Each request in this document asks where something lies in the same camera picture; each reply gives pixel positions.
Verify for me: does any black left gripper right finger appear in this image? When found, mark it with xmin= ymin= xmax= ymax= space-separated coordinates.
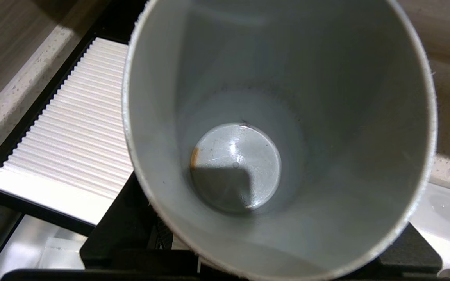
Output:
xmin=350 ymin=222 xmax=443 ymax=277

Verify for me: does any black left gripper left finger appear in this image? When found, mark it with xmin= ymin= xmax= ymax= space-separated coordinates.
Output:
xmin=80 ymin=172 xmax=200 ymax=274

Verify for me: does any grey plastic cup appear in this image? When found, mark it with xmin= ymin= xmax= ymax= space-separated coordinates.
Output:
xmin=121 ymin=0 xmax=438 ymax=281

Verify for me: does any white ceramic sink basin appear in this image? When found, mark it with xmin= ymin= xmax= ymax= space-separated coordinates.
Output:
xmin=409 ymin=183 xmax=450 ymax=278

